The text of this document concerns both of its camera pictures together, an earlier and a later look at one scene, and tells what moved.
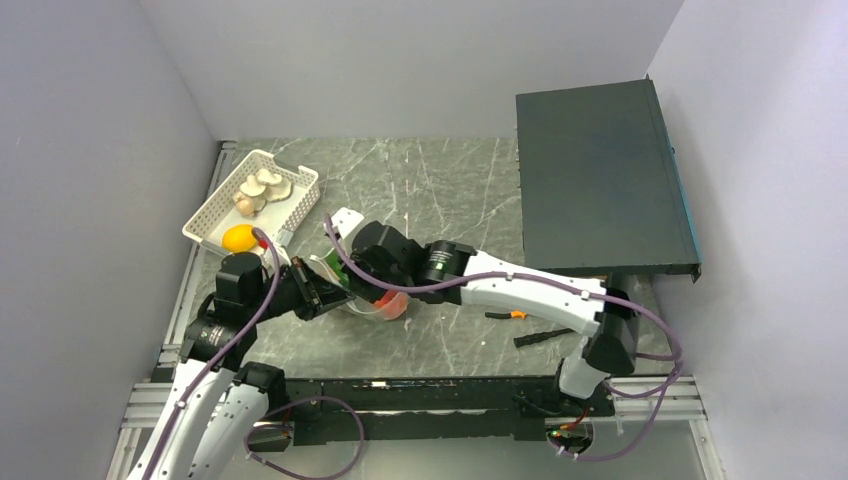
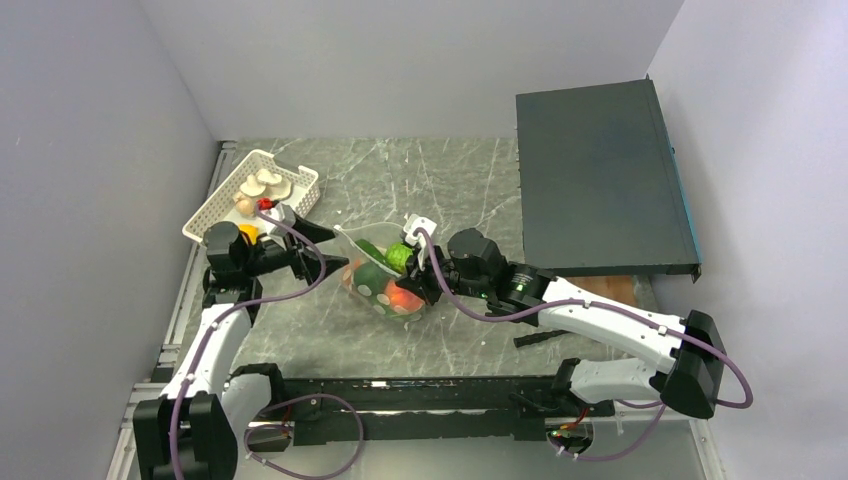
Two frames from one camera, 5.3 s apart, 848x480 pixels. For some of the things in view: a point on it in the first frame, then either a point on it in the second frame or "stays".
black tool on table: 532,337 stays
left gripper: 315,294 to 302,260
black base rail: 329,412 stays
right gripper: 370,294 to 418,280
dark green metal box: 600,195 stays
